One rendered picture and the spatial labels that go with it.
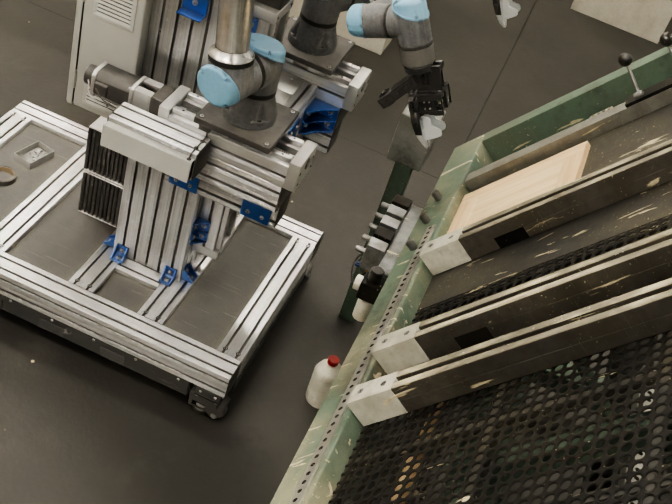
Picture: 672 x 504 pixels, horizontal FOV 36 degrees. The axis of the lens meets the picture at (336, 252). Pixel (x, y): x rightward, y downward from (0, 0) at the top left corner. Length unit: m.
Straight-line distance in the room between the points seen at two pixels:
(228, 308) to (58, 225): 0.65
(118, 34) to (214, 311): 0.97
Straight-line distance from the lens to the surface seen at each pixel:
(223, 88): 2.59
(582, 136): 2.97
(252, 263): 3.64
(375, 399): 2.26
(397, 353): 2.40
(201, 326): 3.37
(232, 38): 2.57
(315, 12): 3.15
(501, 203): 2.88
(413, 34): 2.29
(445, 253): 2.71
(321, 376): 3.42
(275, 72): 2.73
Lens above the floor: 2.61
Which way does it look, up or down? 39 degrees down
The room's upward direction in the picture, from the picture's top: 19 degrees clockwise
